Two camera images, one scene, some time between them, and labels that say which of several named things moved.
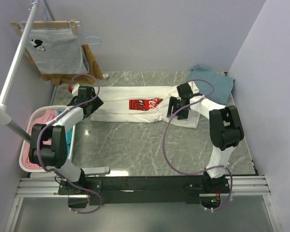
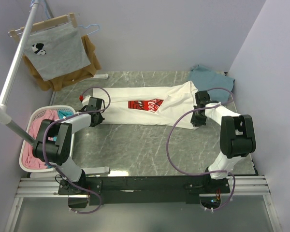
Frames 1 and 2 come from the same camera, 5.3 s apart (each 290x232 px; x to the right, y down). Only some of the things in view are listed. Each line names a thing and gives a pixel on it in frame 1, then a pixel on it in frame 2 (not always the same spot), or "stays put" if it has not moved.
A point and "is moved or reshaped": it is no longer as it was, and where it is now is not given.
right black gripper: (172, 102) to (195, 122)
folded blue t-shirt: (223, 85) stays put
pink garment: (44, 118) stays put
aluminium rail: (47, 188) stays put
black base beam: (125, 189) stays put
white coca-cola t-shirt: (138, 103) is moved or reshaped
